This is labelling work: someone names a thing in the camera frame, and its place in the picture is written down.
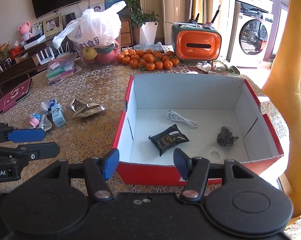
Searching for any white plastic bag of fruit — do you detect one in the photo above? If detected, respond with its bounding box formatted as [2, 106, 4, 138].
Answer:
[52, 1, 127, 64]

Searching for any bag of black screws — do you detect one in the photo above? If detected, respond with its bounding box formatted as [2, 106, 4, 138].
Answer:
[216, 125, 239, 148]

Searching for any flat white box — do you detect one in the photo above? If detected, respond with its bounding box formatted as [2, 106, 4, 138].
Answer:
[24, 35, 46, 50]

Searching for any black foil packet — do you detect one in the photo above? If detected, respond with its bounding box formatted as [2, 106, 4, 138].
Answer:
[148, 124, 190, 157]

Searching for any grey cloth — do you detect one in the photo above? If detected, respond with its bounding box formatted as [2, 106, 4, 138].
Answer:
[133, 42, 164, 53]

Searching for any white planter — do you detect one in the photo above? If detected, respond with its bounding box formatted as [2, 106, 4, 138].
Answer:
[140, 21, 158, 45]

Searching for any small white object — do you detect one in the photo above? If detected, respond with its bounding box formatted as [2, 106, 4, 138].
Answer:
[196, 62, 212, 72]

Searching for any red cardboard box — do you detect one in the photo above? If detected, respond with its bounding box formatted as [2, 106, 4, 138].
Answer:
[112, 74, 284, 187]

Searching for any green potted plant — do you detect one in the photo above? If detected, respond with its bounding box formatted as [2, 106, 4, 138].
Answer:
[107, 0, 161, 29]

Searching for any white usb cable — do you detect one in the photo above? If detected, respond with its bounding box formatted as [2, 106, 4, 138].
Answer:
[167, 110, 198, 128]

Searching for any orange green tissue box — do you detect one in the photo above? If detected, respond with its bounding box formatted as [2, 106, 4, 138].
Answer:
[171, 21, 222, 62]

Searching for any large white router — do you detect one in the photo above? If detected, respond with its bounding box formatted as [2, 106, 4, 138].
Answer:
[38, 47, 54, 65]

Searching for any gold photo frame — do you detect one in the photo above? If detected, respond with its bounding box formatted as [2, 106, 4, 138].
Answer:
[42, 14, 63, 37]

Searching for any maroon tablet case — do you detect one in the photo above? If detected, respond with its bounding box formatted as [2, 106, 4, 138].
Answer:
[0, 78, 33, 117]

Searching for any pink toy figure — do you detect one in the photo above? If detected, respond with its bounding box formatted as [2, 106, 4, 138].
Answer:
[29, 112, 47, 129]

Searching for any vase of flowers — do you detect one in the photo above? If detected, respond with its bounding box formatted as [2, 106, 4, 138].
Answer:
[0, 42, 12, 63]

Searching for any silver foil packet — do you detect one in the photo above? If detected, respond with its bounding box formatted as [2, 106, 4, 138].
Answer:
[67, 96, 106, 119]

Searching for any small photo frame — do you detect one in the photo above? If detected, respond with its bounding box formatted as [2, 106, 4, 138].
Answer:
[32, 21, 44, 37]

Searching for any yellow giraffe statue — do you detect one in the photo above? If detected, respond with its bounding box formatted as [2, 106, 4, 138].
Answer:
[262, 0, 301, 215]

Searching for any bag of cotton swabs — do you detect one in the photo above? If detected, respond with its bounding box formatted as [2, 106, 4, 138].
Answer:
[35, 99, 57, 114]

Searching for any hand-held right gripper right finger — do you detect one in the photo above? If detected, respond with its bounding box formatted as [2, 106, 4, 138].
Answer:
[173, 148, 253, 203]

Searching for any pink teddy bear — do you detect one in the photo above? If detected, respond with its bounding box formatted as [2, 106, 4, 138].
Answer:
[18, 21, 33, 42]

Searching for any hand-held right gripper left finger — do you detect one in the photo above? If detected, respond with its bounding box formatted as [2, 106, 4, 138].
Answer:
[47, 148, 120, 202]

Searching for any light blue small carton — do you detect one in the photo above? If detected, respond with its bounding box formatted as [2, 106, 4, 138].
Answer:
[51, 104, 66, 127]

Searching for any yellow lace-patterned desktop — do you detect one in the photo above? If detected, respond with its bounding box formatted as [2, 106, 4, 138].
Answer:
[0, 45, 291, 193]

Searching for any white washing machine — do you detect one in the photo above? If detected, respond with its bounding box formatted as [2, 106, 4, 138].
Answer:
[227, 0, 274, 68]

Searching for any wooden tv cabinet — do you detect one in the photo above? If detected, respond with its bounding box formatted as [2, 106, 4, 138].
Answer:
[0, 17, 134, 95]

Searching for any pile of tangerines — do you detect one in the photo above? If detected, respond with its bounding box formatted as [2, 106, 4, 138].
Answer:
[116, 49, 180, 71]

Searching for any beige curtain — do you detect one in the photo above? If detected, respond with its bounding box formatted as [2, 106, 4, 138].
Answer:
[192, 0, 231, 25]

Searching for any clear tape roll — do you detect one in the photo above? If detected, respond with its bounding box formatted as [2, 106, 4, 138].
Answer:
[207, 142, 227, 162]

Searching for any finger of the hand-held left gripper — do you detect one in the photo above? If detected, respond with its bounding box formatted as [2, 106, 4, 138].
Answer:
[0, 123, 46, 144]
[0, 142, 60, 161]

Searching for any beige crumpled cloth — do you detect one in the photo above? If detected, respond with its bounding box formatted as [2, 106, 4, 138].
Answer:
[208, 60, 240, 76]

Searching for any small white router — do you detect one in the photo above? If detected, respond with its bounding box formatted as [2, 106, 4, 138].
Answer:
[57, 42, 73, 60]

